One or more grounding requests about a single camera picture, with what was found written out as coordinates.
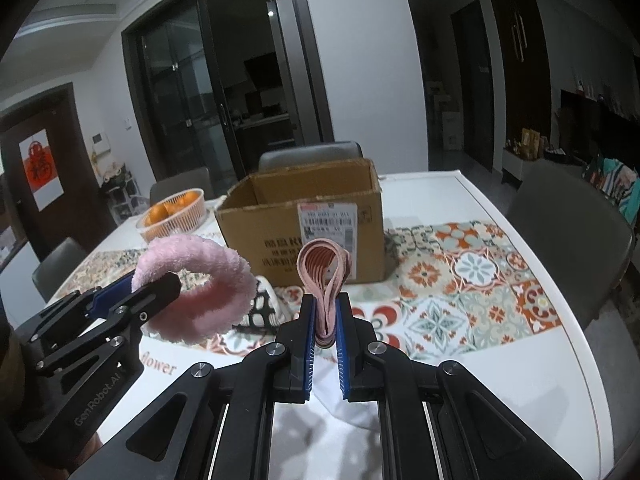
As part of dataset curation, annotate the pink ribbed knit band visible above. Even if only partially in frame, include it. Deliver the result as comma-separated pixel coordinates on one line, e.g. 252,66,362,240
296,238,354,349

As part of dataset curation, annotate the colourful hanging cloth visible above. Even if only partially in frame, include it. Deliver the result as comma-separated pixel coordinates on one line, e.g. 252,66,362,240
582,154,640,222

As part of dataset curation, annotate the dark wooden double door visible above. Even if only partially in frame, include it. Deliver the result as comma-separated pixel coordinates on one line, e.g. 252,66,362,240
484,0,557,162

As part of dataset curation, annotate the pink fluffy headband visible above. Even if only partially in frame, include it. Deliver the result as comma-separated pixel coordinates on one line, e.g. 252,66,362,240
132,233,257,345

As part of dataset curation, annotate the red wall poster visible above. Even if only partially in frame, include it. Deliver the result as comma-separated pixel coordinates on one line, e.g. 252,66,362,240
18,128,64,212

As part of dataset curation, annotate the black white patterned pouch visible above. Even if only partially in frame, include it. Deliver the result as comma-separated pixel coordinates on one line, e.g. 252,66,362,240
234,275,282,334

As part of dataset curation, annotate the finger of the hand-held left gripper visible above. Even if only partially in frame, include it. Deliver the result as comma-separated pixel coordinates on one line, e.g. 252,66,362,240
34,271,182,377
14,272,137,344

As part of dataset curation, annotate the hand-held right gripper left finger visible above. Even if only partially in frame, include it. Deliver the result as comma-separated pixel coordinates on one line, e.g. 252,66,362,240
65,294,317,480

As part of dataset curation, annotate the dark sliding glass door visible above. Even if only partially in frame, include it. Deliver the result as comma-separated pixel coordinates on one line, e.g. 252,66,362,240
122,0,336,197

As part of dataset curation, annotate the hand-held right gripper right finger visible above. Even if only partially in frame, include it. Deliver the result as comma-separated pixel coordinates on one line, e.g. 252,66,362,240
336,292,584,480

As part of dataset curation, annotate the white plastic fruit basket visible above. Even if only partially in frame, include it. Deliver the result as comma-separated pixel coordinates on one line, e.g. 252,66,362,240
135,188,207,244

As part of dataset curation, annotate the pile of oranges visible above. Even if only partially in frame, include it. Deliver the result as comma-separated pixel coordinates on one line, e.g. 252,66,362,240
143,190,201,235

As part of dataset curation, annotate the brown cardboard box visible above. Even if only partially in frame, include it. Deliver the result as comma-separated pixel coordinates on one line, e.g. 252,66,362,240
214,157,386,287

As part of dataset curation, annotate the grey dining chair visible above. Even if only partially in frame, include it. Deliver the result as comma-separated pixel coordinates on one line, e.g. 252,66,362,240
148,166,214,207
258,140,365,174
31,237,89,304
504,160,636,332

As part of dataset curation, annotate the white shoe rack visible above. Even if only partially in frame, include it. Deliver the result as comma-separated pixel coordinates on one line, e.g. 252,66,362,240
99,159,139,227

